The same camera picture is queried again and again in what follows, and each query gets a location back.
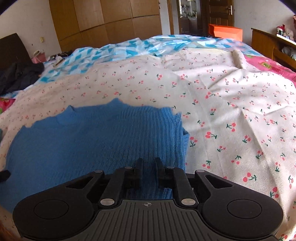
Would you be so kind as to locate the blue white patterned blanket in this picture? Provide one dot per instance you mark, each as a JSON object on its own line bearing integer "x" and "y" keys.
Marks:
{"x": 83, "y": 58}

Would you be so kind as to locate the orange box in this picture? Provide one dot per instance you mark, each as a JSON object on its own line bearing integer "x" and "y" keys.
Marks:
{"x": 221, "y": 31}

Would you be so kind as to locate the pink cartoon print quilt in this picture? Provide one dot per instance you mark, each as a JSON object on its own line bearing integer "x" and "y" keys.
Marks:
{"x": 266, "y": 64}

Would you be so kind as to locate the wooden door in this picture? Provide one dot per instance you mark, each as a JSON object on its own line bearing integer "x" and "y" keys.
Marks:
{"x": 218, "y": 12}

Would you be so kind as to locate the pink bag on nightstand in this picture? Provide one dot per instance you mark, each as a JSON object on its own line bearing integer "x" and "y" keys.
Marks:
{"x": 39, "y": 57}

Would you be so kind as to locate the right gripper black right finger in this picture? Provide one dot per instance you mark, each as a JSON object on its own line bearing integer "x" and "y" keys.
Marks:
{"x": 175, "y": 179}

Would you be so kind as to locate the dark navy clothes pile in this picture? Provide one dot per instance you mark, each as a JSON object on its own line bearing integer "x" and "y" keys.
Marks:
{"x": 19, "y": 76}

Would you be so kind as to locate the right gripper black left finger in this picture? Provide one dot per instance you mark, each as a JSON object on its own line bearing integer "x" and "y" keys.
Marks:
{"x": 122, "y": 180}

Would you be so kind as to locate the blue knit sweater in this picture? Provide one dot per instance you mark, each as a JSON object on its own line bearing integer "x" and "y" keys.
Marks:
{"x": 102, "y": 137}

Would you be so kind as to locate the white cherry print bedsheet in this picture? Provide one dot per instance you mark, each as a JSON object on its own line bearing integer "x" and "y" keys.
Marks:
{"x": 241, "y": 119}

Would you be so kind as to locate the wooden side cabinet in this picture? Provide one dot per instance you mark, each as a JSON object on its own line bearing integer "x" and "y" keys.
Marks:
{"x": 271, "y": 46}

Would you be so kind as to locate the wooden wardrobe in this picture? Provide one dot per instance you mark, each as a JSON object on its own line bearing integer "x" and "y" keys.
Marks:
{"x": 98, "y": 23}

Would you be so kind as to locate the dark brown headboard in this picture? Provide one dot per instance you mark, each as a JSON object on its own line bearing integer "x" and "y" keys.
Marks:
{"x": 12, "y": 50}

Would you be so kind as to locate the plush toys on cabinet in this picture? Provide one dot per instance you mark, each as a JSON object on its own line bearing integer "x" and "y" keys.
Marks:
{"x": 285, "y": 32}

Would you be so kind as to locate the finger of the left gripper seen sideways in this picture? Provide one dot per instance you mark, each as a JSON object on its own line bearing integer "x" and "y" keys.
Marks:
{"x": 4, "y": 175}

